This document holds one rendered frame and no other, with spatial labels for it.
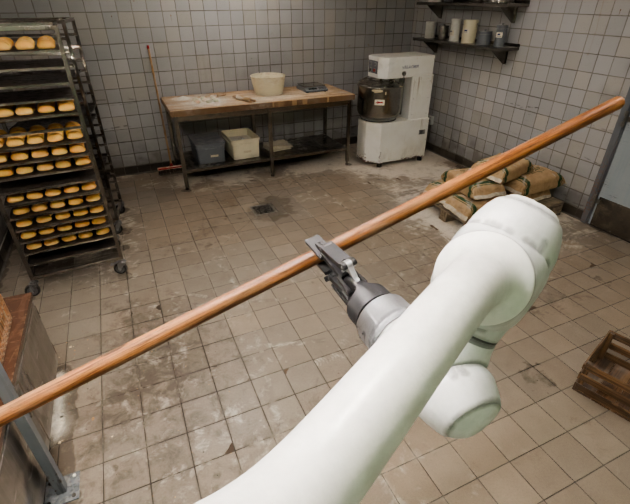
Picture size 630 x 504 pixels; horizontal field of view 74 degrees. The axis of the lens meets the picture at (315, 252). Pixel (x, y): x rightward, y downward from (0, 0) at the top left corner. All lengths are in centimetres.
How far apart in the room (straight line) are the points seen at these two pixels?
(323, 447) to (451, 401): 26
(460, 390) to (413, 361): 20
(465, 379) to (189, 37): 537
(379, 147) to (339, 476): 538
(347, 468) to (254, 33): 567
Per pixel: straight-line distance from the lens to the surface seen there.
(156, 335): 78
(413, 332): 33
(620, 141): 470
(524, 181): 453
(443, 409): 52
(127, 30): 558
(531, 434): 261
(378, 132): 554
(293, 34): 599
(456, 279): 38
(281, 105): 512
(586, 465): 261
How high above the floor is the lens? 193
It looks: 31 degrees down
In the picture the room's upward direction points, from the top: straight up
